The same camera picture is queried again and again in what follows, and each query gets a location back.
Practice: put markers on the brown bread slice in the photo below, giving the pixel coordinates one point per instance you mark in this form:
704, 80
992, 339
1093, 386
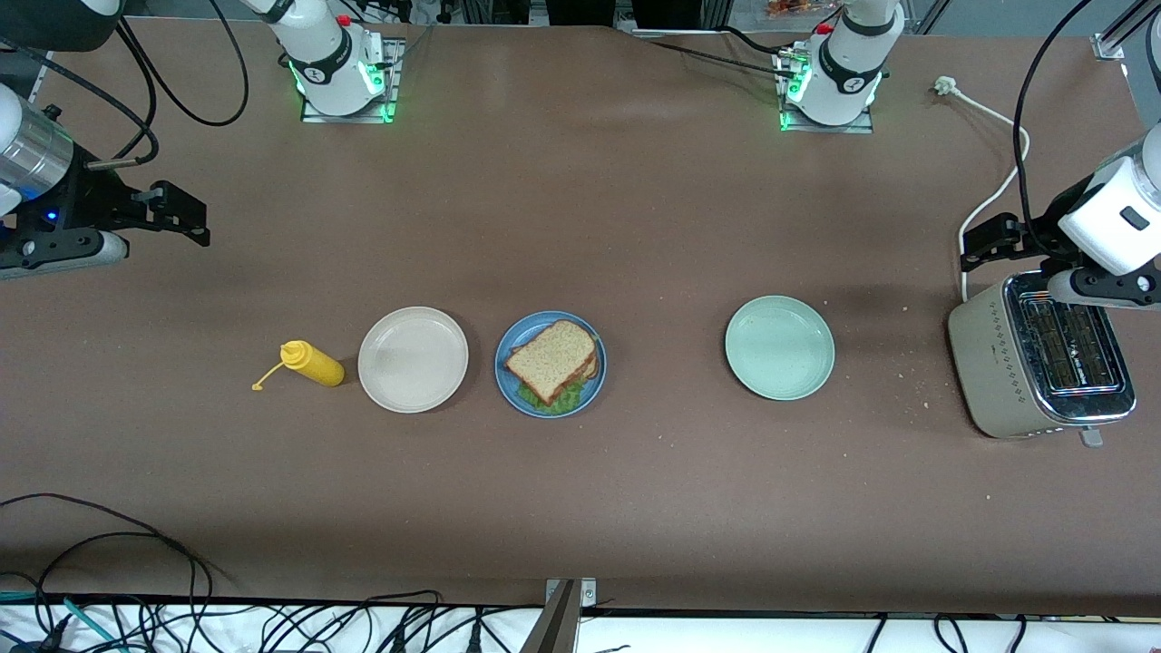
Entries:
594, 367
549, 363

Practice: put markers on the blue round plate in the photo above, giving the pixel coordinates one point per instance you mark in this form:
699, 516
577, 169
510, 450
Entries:
508, 390

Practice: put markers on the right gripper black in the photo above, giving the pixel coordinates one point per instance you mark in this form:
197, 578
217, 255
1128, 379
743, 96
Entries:
92, 197

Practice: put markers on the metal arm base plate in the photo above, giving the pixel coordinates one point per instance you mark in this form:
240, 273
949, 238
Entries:
349, 119
821, 128

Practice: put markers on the orange snack packet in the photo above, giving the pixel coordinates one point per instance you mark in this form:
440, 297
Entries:
798, 7

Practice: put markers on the pale green round plate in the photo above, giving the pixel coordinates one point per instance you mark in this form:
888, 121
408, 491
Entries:
780, 347

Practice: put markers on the aluminium frame profile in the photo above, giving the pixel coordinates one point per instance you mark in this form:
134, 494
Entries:
38, 83
1111, 41

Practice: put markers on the green lettuce leaf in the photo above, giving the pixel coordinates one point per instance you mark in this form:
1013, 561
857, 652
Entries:
562, 399

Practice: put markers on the beige chrome toaster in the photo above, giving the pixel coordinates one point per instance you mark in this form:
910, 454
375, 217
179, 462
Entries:
984, 363

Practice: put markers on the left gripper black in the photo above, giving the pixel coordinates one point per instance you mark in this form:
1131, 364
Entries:
1046, 223

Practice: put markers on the beige round plate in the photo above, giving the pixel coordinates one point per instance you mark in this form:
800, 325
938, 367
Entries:
413, 360

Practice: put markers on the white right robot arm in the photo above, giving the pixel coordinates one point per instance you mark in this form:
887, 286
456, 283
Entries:
331, 63

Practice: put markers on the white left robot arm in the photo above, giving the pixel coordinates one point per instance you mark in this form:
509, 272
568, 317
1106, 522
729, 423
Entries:
843, 73

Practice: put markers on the yellow mustard squeeze bottle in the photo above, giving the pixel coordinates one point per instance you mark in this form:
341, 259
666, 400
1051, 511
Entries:
313, 365

